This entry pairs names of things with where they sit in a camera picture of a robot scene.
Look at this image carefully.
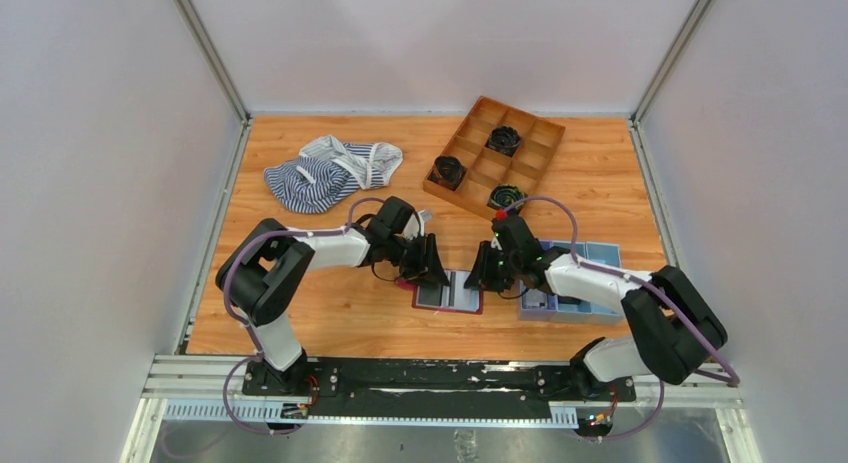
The red leather card holder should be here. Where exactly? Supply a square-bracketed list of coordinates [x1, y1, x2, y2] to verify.
[398, 270, 483, 315]

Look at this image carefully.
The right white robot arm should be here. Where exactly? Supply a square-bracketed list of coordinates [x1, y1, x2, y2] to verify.
[466, 210, 728, 392]

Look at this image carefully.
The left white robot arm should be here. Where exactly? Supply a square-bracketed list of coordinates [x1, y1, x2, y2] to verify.
[216, 196, 449, 373]

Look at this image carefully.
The silver item in organizer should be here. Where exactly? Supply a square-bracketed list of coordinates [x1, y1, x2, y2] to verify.
[521, 288, 548, 311]

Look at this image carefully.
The blue plastic organizer box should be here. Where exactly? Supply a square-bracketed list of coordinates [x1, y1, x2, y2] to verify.
[518, 242, 624, 326]

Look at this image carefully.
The black yellow rolled belt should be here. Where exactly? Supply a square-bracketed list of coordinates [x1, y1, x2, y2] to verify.
[487, 184, 527, 214]

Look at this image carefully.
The black rolled belt left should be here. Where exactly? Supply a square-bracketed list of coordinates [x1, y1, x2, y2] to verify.
[428, 155, 467, 191]

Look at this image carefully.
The striped blue white cloth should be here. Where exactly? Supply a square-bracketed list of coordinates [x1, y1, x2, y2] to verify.
[263, 135, 404, 214]

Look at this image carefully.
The wooden compartment tray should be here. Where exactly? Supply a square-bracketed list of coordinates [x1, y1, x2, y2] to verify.
[422, 96, 565, 219]

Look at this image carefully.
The black rolled belt top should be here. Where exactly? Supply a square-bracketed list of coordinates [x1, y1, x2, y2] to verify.
[485, 125, 522, 157]

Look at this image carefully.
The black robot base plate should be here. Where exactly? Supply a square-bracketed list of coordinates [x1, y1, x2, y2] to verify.
[241, 358, 636, 420]

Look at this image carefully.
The white slotted cable duct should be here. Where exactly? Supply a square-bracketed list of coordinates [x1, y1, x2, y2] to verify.
[162, 401, 579, 428]

